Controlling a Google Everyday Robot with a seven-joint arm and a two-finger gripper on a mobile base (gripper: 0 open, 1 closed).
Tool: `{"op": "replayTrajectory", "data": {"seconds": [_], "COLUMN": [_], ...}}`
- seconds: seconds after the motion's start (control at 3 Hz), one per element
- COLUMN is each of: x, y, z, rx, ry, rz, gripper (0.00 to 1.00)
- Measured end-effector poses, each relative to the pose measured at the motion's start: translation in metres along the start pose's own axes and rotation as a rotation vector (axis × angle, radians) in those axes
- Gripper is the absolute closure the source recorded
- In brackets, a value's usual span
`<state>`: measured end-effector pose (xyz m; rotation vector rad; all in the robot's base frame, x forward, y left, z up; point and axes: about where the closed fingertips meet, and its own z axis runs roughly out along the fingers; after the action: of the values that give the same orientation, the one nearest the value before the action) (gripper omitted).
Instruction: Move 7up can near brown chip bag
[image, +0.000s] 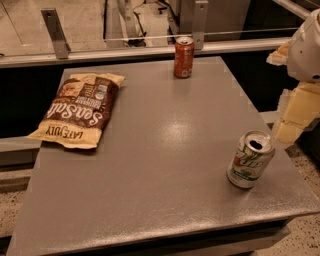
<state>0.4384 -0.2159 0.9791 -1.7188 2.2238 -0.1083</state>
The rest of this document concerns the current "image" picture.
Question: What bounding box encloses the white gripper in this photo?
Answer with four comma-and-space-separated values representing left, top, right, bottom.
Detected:
266, 9, 320, 144

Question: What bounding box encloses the white green 7up can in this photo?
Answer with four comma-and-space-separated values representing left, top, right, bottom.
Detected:
226, 130, 275, 189

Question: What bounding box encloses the orange soda can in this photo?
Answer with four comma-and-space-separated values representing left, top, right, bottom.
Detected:
174, 36, 194, 78

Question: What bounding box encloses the brown sea salt chip bag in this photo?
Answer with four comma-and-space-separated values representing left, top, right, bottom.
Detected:
28, 73, 125, 149

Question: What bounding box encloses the metal railing bar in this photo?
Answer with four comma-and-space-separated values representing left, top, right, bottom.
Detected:
0, 37, 290, 68

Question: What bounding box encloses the right metal railing bracket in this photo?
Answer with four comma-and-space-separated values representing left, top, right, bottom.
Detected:
192, 0, 208, 50

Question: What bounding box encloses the metal railing bracket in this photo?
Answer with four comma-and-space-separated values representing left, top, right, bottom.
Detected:
192, 0, 208, 50
41, 8, 71, 59

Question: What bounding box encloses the left metal railing bracket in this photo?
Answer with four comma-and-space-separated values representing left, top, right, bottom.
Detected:
41, 8, 71, 59

